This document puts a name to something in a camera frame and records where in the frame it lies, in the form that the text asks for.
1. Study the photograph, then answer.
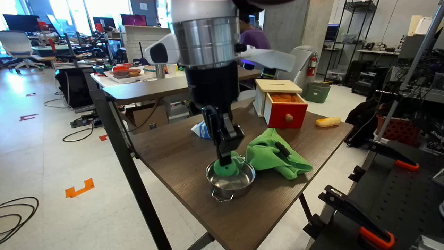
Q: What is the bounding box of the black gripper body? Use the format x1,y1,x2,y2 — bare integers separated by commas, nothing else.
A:
185,60,242,115

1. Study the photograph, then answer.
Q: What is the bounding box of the green plush toy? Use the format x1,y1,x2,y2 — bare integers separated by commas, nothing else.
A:
213,154,248,179

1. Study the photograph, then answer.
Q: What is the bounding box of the silver metal pot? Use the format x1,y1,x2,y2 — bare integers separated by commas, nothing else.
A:
205,156,257,202

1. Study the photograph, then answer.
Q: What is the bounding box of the orange soft toy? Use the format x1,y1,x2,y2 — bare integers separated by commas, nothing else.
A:
270,92,303,105

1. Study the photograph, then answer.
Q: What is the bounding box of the yellow plush toy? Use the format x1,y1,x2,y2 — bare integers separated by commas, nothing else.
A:
316,115,343,129

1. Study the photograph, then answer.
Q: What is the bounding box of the small white blue box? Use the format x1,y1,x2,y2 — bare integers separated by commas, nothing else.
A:
191,120,213,140

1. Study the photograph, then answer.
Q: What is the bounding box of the green cloth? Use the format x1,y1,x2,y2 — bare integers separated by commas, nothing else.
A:
245,127,316,180

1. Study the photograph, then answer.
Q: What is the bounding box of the person in purple shirt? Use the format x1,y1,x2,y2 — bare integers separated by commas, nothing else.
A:
234,0,275,52

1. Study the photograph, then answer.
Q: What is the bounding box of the wooden drawer red front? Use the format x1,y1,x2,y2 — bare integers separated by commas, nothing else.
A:
263,91,310,130

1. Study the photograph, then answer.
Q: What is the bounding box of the wooden box with slot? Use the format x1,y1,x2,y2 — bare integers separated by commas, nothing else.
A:
253,77,304,117

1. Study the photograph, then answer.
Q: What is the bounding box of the brown cardboard box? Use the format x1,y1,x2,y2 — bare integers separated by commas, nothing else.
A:
124,101,171,133

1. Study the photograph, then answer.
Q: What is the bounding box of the red orange tray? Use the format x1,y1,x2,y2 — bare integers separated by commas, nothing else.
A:
110,62,144,79

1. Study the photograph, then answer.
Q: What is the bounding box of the white curved chair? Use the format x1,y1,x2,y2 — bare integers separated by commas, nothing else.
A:
277,44,317,81

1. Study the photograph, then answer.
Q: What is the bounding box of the red fire extinguisher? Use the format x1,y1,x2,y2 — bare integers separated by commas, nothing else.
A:
306,51,321,79

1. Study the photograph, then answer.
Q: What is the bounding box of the green plastic basket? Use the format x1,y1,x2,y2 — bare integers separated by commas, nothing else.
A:
303,80,332,104

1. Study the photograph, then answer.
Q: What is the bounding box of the black backpack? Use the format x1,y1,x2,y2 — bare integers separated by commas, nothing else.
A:
345,98,386,148

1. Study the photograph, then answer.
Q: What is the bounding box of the black metal shelf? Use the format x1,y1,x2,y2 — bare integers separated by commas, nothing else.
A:
339,0,404,84

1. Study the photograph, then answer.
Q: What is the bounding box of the red plastic crate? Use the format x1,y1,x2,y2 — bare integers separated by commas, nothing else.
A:
377,115,422,147

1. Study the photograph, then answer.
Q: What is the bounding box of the black perforated board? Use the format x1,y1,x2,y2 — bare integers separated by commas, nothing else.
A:
307,147,444,250

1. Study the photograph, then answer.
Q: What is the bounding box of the silver metal pole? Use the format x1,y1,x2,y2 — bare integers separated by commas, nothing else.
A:
374,4,444,142

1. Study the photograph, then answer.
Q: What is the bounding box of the white office chair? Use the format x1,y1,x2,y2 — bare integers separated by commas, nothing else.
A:
0,30,48,73

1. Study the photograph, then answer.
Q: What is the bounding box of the computer monitor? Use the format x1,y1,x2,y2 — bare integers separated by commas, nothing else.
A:
2,12,42,33

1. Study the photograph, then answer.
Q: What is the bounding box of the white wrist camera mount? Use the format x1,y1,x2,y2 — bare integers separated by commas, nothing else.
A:
144,31,182,66

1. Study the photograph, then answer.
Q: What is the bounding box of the black metal table frame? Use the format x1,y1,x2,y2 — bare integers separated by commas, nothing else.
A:
82,67,174,250

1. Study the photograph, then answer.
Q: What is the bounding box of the black clamp orange handle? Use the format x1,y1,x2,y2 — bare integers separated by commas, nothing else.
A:
318,184,397,250
370,137,422,173

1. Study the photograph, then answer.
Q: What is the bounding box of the black floor cable coil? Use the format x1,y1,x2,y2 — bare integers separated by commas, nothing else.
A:
0,195,41,244

